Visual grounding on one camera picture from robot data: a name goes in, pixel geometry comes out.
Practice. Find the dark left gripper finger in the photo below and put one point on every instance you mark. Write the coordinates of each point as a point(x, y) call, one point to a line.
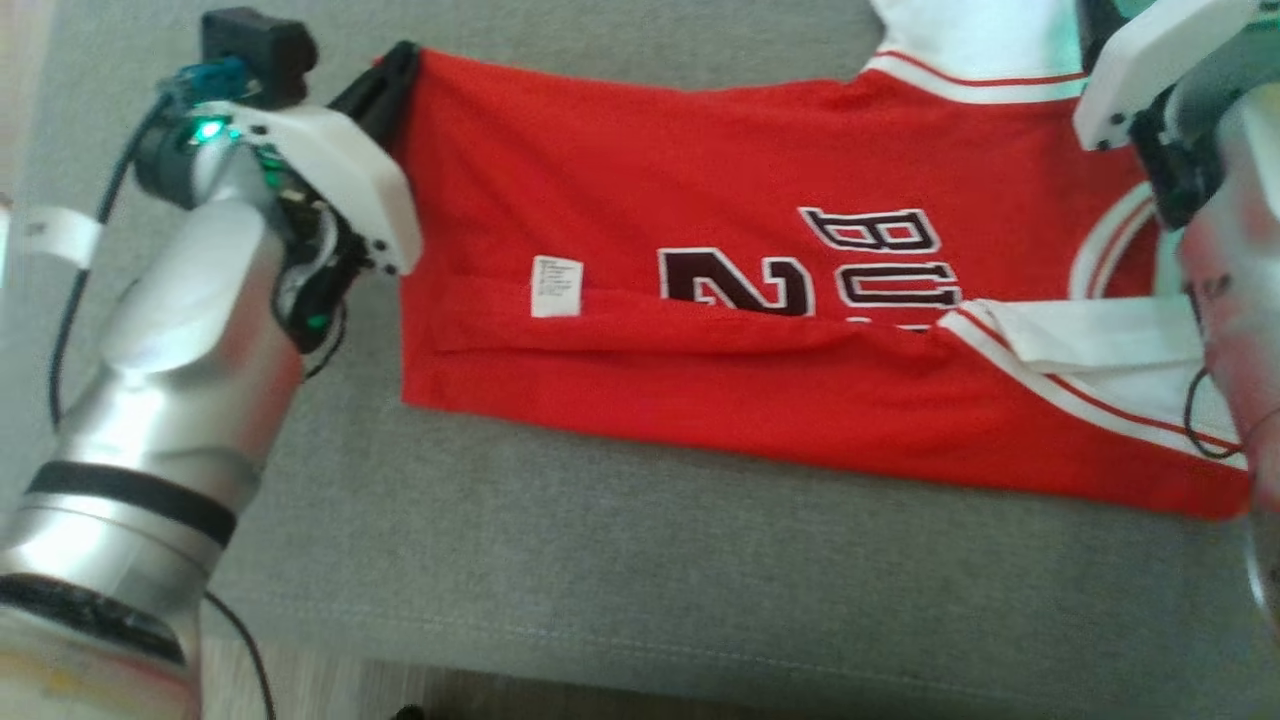
point(385, 90)

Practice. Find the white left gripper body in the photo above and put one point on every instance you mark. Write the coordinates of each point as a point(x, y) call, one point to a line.
point(340, 165)

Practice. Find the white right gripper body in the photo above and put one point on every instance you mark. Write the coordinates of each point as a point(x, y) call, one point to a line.
point(1150, 60)

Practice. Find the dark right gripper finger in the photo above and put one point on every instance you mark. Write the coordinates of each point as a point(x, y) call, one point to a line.
point(1100, 25)

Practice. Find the red white basketball jersey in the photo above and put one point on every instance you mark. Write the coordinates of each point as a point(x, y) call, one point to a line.
point(700, 180)

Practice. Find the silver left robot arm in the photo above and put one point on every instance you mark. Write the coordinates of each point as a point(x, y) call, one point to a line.
point(170, 420)

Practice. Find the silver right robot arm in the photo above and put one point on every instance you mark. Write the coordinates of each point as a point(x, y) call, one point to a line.
point(1235, 250)

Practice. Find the grey fabric sofa seat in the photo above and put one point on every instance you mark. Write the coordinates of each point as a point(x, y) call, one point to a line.
point(620, 600)

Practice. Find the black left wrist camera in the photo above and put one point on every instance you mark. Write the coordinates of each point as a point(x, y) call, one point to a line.
point(260, 50)

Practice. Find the blue left camera connector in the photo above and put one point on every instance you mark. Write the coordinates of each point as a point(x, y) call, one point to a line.
point(205, 80)

